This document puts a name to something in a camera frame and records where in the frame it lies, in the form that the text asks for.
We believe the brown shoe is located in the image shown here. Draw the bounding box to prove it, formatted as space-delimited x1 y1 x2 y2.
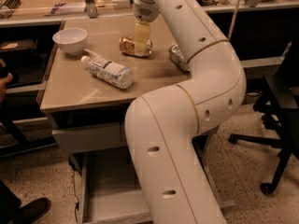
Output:
12 198 50 224

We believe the purple and white booklet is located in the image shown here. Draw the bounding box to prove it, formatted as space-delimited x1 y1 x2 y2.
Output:
50 3 86 16

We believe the white bowl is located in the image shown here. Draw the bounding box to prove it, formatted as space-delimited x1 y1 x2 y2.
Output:
52 28 88 55

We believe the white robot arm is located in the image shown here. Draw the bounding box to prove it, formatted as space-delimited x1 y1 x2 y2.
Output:
125 0 246 224

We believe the open middle drawer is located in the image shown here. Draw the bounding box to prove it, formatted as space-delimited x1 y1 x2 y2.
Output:
76 137 235 224

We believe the black coil spring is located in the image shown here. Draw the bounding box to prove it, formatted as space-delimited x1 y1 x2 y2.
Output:
0 0 21 19

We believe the clear plastic water bottle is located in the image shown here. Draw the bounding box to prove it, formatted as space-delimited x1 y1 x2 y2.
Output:
81 56 134 90

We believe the black office chair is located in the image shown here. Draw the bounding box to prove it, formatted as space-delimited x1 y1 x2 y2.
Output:
229 38 299 195

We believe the white pole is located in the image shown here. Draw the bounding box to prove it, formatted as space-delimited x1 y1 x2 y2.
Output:
227 0 240 41

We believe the closed upper drawer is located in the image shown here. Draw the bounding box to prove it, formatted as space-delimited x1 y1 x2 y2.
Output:
52 122 127 154

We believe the green and silver can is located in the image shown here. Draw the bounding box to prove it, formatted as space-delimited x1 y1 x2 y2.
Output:
168 44 190 73

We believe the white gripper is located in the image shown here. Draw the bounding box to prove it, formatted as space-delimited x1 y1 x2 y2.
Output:
133 0 159 55

